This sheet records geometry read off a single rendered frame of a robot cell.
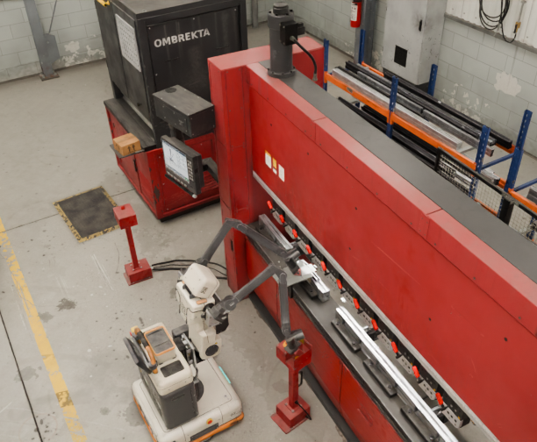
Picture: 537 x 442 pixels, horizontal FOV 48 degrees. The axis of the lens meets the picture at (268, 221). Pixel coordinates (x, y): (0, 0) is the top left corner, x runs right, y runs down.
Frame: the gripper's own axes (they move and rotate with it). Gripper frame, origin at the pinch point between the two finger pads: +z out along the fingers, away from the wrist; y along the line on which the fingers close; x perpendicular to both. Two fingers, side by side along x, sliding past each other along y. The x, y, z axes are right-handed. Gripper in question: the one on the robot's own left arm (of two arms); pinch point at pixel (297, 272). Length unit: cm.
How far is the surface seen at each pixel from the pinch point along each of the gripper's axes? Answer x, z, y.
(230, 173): -7, -44, 86
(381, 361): -7, 8, -94
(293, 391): 57, 47, -48
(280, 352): 44, 6, -41
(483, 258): -67, -110, -151
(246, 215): 4, 3, 86
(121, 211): 91, -24, 165
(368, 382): 8, 12, -98
